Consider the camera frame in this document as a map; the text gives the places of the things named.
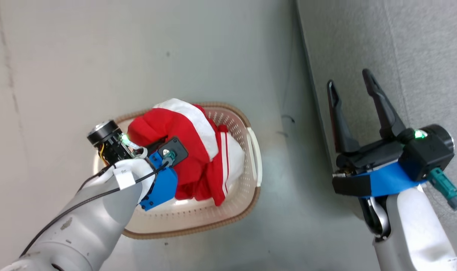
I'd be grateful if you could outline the light grey fabric sofa seat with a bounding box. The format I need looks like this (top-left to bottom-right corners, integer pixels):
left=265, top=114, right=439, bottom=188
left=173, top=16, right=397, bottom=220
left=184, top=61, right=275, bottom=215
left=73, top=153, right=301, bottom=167
left=296, top=0, right=457, bottom=234

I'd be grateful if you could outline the teal plug camera cable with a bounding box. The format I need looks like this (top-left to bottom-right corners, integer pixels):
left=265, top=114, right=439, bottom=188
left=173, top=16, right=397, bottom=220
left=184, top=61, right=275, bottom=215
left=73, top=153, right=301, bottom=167
left=428, top=167, right=457, bottom=226

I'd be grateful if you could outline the red and white garment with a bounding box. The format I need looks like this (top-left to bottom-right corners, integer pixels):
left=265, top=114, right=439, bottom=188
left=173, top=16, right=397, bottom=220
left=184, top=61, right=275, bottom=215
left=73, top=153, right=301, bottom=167
left=128, top=99, right=246, bottom=207

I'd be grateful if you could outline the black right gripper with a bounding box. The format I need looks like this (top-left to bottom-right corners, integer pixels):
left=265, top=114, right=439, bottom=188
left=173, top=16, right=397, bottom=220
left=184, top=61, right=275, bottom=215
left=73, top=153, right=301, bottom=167
left=327, top=69, right=406, bottom=198

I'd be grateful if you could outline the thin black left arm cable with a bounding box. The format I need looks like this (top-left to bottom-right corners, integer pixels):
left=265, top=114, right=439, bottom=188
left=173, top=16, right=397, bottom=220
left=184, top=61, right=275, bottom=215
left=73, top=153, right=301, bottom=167
left=20, top=160, right=170, bottom=258

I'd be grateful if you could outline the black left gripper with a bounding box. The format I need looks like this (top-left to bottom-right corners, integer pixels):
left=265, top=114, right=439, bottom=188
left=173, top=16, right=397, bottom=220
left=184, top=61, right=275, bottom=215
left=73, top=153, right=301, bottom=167
left=87, top=120, right=148, bottom=166

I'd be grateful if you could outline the beige perforated laundry basket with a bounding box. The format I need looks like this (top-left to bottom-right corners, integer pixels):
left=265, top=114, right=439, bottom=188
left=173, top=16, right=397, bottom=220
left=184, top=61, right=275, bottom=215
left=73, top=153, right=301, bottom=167
left=92, top=102, right=263, bottom=240

